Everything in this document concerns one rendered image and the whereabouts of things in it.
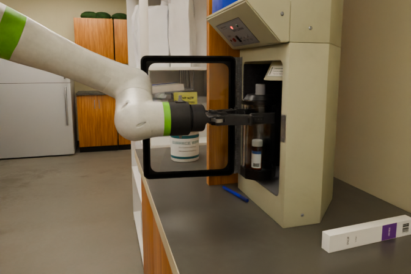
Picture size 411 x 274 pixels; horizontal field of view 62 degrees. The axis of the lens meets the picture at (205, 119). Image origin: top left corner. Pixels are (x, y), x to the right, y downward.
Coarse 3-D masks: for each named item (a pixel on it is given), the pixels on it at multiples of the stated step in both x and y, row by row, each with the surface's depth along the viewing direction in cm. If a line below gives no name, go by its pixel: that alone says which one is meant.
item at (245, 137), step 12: (252, 108) 94; (264, 108) 94; (252, 132) 95; (264, 132) 95; (252, 144) 96; (264, 144) 95; (252, 156) 96; (264, 156) 96; (252, 168) 97; (264, 168) 96
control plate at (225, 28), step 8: (224, 24) 98; (232, 24) 94; (240, 24) 90; (224, 32) 104; (232, 32) 99; (240, 32) 94; (248, 32) 90; (232, 40) 104; (248, 40) 94; (256, 40) 90
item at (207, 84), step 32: (160, 64) 107; (192, 64) 109; (224, 64) 110; (160, 96) 109; (192, 96) 110; (224, 96) 112; (224, 128) 113; (160, 160) 112; (192, 160) 113; (224, 160) 115
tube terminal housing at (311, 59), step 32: (320, 0) 82; (320, 32) 83; (288, 64) 82; (320, 64) 85; (288, 96) 83; (320, 96) 86; (288, 128) 85; (320, 128) 87; (288, 160) 86; (320, 160) 89; (256, 192) 103; (288, 192) 87; (320, 192) 90; (288, 224) 89
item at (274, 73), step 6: (270, 66) 98; (276, 66) 94; (282, 66) 93; (270, 72) 96; (276, 72) 94; (282, 72) 92; (264, 78) 99; (270, 78) 95; (276, 78) 93; (282, 78) 92
